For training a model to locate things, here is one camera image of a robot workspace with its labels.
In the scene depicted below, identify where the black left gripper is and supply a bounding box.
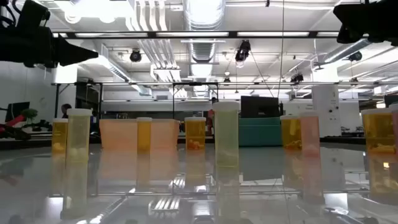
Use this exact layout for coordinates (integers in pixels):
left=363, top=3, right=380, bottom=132
left=0, top=26, right=100, bottom=69

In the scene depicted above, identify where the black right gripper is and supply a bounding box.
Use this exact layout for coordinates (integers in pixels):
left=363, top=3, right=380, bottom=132
left=332, top=0, right=398, bottom=47

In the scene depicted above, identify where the small amber pill bottle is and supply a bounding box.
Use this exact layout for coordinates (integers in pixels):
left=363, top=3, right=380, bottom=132
left=52, top=118, right=69, bottom=154

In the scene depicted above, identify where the narrow amber pill bottle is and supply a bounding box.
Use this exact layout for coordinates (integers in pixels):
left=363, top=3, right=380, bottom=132
left=136, top=116, right=153, bottom=154

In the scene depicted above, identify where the wide amber pill bottle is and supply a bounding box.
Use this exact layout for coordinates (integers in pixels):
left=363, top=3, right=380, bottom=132
left=280, top=114, right=302, bottom=151
left=184, top=116, right=207, bottom=151
left=361, top=108, right=396, bottom=155

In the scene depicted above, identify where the orange plastic bin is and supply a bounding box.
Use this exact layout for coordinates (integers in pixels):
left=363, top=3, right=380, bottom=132
left=99, top=118, right=181, bottom=151

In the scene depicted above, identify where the teal plastic bin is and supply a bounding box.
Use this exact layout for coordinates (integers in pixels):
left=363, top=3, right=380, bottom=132
left=238, top=116, right=283, bottom=147

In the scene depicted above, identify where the round black ceiling fixture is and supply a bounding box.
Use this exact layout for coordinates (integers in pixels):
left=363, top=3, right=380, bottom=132
left=348, top=50, right=363, bottom=62
left=129, top=49, right=142, bottom=63

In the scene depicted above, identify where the person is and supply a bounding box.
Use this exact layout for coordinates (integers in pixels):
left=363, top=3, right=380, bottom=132
left=207, top=96, right=216, bottom=136
left=60, top=103, right=73, bottom=119

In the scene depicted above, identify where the small green plant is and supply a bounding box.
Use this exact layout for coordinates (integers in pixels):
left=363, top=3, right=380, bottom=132
left=21, top=108, right=39, bottom=125

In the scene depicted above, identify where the black background monitor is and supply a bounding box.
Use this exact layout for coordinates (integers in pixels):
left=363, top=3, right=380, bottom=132
left=5, top=101, right=31, bottom=123

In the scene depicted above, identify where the red background object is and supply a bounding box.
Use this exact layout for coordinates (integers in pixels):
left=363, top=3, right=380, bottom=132
left=0, top=114, right=27, bottom=134

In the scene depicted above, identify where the white pillar cabinet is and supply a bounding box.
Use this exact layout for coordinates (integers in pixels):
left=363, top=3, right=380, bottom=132
left=312, top=84, right=342, bottom=138

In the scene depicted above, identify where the LED light bar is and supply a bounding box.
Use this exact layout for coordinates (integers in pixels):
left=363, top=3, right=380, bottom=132
left=52, top=30, right=340, bottom=39

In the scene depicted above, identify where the black monitor back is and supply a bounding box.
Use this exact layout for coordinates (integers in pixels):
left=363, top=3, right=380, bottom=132
left=240, top=95, right=281, bottom=119

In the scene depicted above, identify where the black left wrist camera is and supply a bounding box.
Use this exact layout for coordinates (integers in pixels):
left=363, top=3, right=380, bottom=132
left=16, top=0, right=51, bottom=29

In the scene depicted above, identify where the thin black hanging cable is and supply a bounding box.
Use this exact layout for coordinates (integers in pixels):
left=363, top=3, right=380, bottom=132
left=275, top=0, right=285, bottom=96

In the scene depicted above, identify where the black hanging camera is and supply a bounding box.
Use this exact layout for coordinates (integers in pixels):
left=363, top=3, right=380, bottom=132
left=234, top=39, right=252, bottom=63

